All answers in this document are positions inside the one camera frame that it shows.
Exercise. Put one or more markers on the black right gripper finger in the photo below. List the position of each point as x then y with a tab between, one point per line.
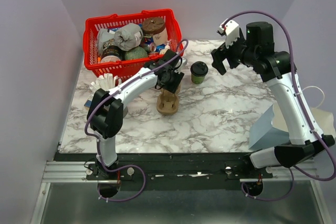
233	58
219	55

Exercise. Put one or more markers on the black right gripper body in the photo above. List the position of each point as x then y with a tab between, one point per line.
240	43

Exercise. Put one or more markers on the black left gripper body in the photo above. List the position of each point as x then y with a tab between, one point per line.
172	82

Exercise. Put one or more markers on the black plastic cup lid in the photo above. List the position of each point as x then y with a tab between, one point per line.
199	69

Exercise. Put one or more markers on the brown cardboard cup carrier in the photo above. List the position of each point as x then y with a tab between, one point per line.
167	102

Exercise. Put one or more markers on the white paper takeout bag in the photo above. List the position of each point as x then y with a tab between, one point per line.
323	118

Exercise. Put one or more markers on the green paper coffee cup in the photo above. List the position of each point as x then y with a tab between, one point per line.
197	78

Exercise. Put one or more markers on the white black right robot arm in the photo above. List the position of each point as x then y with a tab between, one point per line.
255	49

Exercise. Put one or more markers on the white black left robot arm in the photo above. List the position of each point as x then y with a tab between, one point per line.
105	116

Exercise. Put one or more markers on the small pump lotion bottle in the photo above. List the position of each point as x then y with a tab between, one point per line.
165	48

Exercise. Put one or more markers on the green round sponge ball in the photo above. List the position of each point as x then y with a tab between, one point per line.
135	53

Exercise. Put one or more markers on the brown lidded beige jar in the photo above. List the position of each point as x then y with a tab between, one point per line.
155	28

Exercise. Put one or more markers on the grey rolled cloth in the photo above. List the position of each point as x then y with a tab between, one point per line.
128	37

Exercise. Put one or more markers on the white paper straws bundle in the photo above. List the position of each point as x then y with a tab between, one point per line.
106	81

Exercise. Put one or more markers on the dark labelled snack bag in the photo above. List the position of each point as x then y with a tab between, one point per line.
107	50

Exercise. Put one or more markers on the blue napkin box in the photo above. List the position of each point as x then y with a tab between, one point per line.
87	104

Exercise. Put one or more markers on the light blue paper bag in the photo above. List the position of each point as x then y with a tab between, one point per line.
269	130

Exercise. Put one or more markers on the red plastic shopping basket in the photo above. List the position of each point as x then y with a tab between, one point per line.
126	68

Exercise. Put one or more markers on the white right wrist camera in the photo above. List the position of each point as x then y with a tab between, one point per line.
229	29

